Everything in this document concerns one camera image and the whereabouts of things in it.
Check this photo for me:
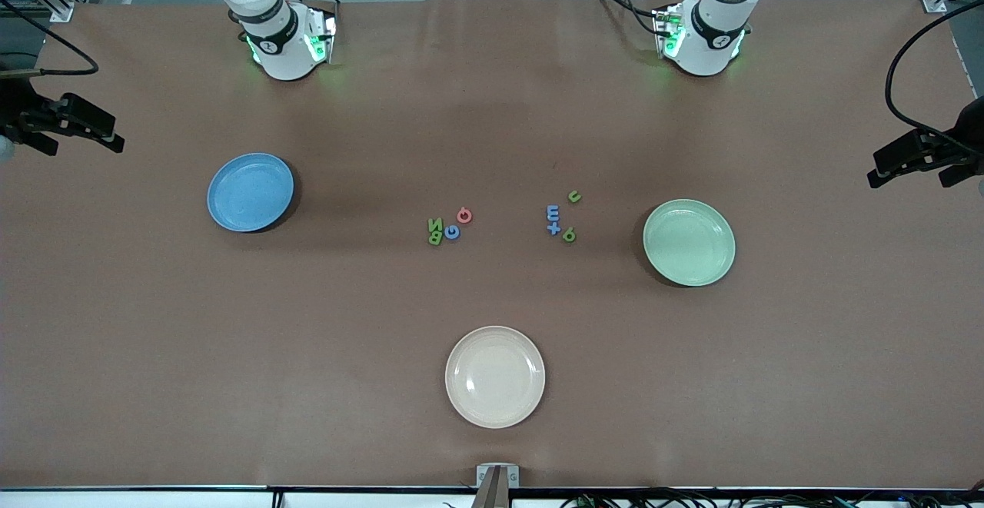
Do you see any blue round plate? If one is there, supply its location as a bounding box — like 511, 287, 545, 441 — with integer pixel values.
207, 153, 295, 233

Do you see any green round plate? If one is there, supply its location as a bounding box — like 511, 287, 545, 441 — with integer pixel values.
643, 199, 736, 287

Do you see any beige round plate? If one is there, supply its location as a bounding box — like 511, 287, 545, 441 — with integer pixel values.
445, 326, 547, 429

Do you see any base connector box green light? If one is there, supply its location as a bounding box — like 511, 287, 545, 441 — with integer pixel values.
652, 3, 686, 59
304, 7, 337, 65

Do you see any brown table mat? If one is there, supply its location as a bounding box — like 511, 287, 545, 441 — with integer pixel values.
0, 0, 984, 490

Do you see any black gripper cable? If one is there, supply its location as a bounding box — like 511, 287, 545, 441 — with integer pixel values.
884, 1, 984, 144
0, 0, 101, 78

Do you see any grey metal camera bracket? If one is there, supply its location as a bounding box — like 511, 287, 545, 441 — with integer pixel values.
473, 463, 520, 508

